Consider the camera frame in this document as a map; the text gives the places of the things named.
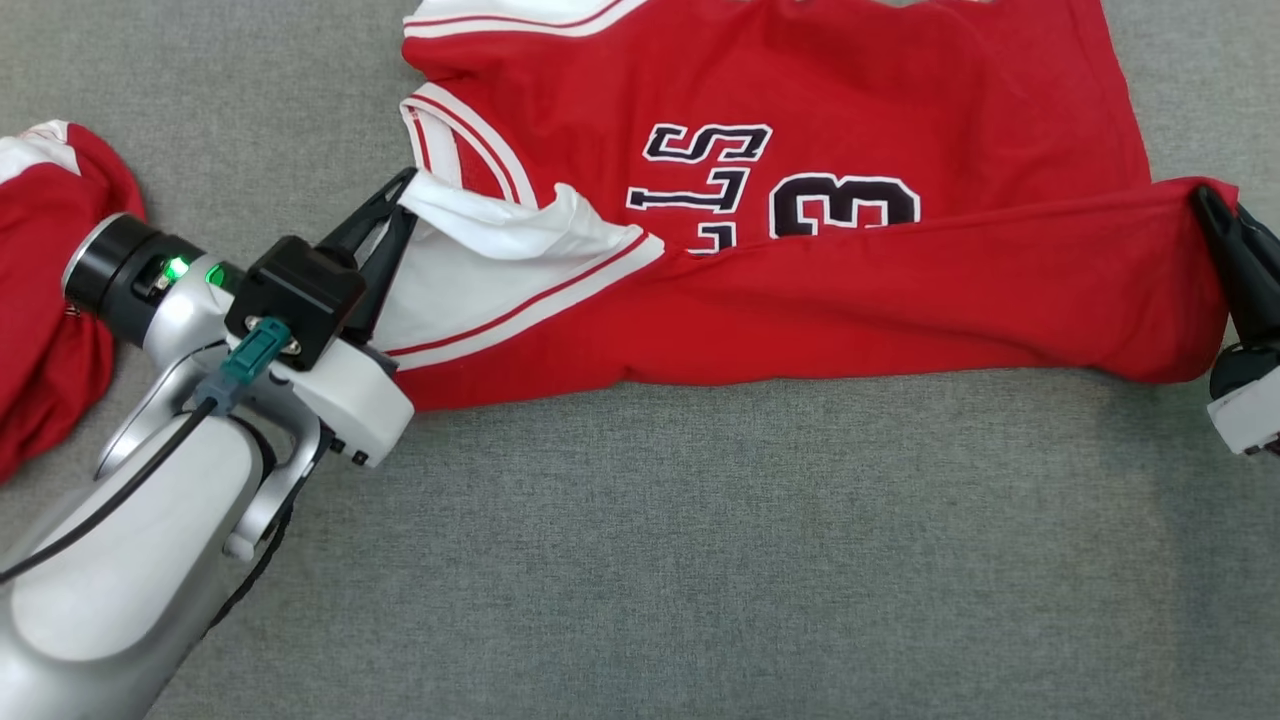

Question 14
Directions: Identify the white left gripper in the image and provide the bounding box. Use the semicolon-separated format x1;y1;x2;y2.
262;168;419;469

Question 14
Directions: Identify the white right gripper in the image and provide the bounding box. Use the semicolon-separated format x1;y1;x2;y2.
1193;185;1280;457

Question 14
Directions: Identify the black cable teal plug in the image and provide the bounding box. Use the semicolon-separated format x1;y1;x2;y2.
0;318;293;586

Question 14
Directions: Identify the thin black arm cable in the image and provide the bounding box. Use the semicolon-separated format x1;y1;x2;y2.
205;500;296;631

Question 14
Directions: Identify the red shorts white stripe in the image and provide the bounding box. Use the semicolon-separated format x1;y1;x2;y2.
0;120;149;483

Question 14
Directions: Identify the red basketball jersey white trim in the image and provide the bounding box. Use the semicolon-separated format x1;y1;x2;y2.
385;0;1241;413

